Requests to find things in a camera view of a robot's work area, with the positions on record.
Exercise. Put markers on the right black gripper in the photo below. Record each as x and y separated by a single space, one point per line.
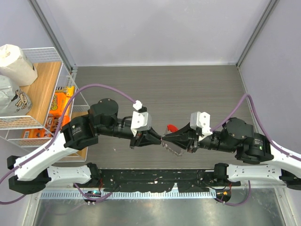
182 137

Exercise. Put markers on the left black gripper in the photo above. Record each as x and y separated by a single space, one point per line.
147 137

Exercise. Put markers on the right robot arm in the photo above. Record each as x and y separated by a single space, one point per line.
262 158

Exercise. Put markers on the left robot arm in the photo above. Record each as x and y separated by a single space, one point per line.
35 171

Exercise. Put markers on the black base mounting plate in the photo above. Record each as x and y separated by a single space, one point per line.
156 180

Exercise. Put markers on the orange snack box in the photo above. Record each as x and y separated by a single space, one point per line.
60 99

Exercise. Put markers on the grey bag with cartoon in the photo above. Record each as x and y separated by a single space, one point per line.
13 101

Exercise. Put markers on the white paper towel roll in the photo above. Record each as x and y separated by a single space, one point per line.
15 64

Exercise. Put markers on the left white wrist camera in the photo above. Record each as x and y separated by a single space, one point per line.
141 119

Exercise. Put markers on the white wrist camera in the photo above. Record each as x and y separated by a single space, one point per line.
200 122
141 119

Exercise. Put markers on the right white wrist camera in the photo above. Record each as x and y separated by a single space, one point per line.
200 122

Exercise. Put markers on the white slotted cable duct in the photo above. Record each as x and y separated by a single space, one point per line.
173 194

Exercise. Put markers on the white wire shelf rack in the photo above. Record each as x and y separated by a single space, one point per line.
53 72

